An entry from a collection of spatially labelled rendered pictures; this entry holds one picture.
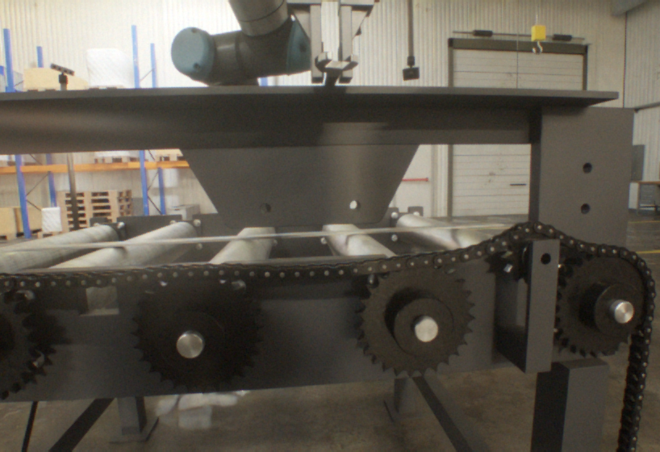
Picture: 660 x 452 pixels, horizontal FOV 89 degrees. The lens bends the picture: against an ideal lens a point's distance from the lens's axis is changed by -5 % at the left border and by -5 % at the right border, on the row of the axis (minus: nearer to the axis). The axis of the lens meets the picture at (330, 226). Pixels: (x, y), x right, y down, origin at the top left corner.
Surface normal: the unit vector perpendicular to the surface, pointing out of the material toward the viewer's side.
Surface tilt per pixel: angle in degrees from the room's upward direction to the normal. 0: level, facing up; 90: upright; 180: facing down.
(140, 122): 90
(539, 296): 90
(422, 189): 90
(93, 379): 90
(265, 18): 138
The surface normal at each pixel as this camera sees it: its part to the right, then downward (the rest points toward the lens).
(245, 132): 0.11, 0.12
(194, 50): -0.26, 0.12
